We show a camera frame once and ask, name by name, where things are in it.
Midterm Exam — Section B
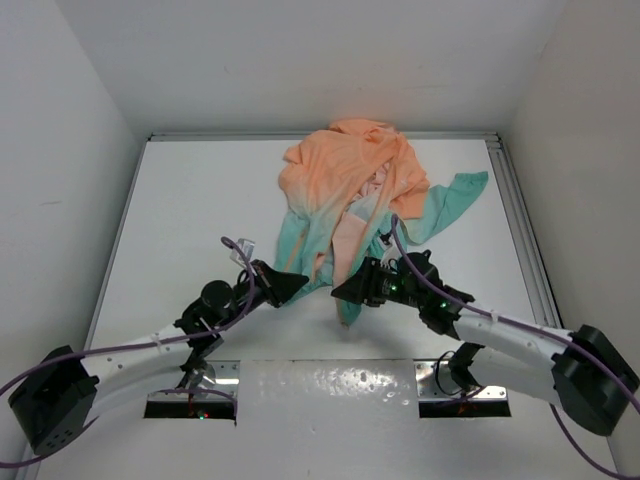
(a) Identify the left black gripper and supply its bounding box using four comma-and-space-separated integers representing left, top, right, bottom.
218, 257, 307, 330

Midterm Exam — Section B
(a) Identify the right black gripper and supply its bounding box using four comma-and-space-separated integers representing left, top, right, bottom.
332, 256, 424, 309

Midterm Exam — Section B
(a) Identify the orange and teal jacket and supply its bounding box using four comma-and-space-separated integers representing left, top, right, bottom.
275, 119, 488, 299

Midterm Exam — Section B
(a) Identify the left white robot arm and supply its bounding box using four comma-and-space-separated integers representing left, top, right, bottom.
8, 260, 309, 457

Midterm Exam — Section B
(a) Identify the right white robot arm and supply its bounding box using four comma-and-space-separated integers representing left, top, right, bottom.
331, 251, 639, 436

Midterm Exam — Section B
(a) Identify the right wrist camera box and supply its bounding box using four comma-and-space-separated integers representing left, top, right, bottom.
378, 232, 401, 267

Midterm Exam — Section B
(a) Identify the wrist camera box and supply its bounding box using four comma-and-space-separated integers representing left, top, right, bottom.
230, 238, 255, 266
378, 232, 401, 267

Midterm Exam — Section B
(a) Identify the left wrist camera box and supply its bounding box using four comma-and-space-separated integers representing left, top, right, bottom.
230, 238, 255, 266

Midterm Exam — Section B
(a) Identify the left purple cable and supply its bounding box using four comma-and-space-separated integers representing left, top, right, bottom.
0, 235, 257, 469

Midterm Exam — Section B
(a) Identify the purple cable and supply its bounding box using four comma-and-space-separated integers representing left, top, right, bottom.
389, 214, 640, 476
0, 235, 257, 469

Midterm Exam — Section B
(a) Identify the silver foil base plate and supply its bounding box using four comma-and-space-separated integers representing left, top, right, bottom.
144, 357, 511, 420

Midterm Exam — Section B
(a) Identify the aluminium frame rail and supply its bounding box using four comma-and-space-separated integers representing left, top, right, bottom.
136, 134, 560, 360

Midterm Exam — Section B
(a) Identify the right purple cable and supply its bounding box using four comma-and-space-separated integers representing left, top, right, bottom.
389, 214, 640, 476

